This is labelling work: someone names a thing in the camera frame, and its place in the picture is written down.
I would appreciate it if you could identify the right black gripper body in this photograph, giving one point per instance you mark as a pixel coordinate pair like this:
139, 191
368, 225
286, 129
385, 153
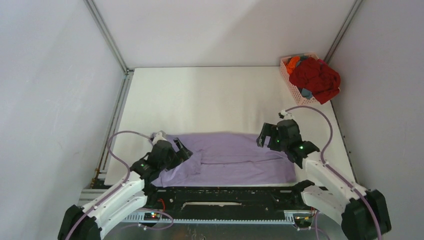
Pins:
283, 144

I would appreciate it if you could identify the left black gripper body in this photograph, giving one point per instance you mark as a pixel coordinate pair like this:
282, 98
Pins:
172, 161

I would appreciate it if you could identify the lavender t shirt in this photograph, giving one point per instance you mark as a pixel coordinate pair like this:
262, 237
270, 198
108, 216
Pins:
222, 159

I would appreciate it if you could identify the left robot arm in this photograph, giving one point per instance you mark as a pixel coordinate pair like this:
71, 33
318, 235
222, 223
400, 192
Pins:
94, 220

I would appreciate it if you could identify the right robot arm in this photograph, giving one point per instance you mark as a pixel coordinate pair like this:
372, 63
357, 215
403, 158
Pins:
338, 188

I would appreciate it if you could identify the pink laundry basket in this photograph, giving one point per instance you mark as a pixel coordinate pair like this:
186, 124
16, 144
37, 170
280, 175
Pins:
293, 89

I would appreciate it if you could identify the grey blue garment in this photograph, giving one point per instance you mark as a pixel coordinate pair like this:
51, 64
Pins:
307, 94

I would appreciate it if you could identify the red t shirt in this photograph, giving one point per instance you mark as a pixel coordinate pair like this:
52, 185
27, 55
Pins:
317, 77

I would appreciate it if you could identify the orange t shirt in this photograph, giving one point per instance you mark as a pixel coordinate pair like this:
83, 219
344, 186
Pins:
291, 64

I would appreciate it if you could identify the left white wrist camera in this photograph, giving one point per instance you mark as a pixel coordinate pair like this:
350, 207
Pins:
158, 136

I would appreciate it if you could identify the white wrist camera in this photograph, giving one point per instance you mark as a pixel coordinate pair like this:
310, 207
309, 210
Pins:
284, 115
158, 136

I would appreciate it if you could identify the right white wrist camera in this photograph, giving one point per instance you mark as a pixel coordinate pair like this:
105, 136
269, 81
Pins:
284, 115

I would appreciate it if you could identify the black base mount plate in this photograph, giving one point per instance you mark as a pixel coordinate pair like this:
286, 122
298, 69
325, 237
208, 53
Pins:
238, 204

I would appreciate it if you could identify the left corner aluminium post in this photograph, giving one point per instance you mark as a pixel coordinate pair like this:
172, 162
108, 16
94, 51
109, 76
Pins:
105, 32

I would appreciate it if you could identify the corner aluminium post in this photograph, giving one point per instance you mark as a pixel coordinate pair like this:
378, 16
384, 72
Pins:
343, 30
105, 32

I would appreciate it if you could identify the aluminium frame rail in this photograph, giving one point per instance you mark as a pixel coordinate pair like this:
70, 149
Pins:
149, 218

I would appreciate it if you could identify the right corner aluminium post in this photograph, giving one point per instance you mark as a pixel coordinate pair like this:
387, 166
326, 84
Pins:
343, 30

